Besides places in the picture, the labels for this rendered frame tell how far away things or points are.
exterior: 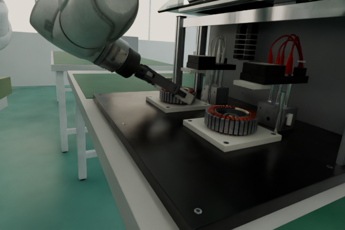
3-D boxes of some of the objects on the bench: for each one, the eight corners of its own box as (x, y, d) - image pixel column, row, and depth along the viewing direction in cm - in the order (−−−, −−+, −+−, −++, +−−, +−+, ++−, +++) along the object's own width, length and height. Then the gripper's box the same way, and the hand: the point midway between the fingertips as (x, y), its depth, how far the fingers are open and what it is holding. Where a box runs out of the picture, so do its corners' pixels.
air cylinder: (280, 131, 52) (284, 108, 51) (254, 121, 59) (258, 100, 57) (294, 129, 55) (298, 107, 53) (268, 119, 61) (271, 99, 60)
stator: (170, 106, 63) (170, 93, 62) (153, 97, 73) (153, 85, 72) (202, 103, 68) (204, 91, 68) (183, 95, 78) (184, 84, 77)
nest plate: (224, 152, 40) (225, 146, 40) (182, 124, 53) (183, 119, 53) (281, 140, 47) (282, 135, 47) (231, 118, 60) (232, 113, 60)
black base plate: (190, 247, 24) (192, 229, 23) (93, 99, 78) (93, 93, 78) (392, 163, 45) (396, 152, 44) (205, 93, 100) (205, 88, 99)
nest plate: (165, 113, 61) (166, 108, 61) (145, 99, 74) (146, 96, 73) (210, 109, 68) (211, 104, 67) (185, 97, 81) (185, 93, 80)
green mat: (85, 98, 79) (85, 98, 79) (72, 74, 131) (72, 73, 131) (271, 89, 122) (271, 88, 122) (205, 73, 174) (205, 73, 174)
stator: (226, 140, 42) (229, 121, 42) (194, 121, 52) (195, 105, 51) (268, 132, 48) (271, 115, 47) (231, 116, 57) (233, 102, 56)
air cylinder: (215, 104, 73) (216, 87, 72) (202, 99, 79) (203, 83, 78) (227, 103, 75) (229, 87, 74) (213, 98, 82) (215, 83, 80)
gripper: (103, 66, 69) (159, 98, 81) (128, 78, 49) (197, 118, 61) (115, 44, 69) (169, 79, 81) (145, 48, 49) (210, 93, 61)
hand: (177, 93), depth 70 cm, fingers closed on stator, 11 cm apart
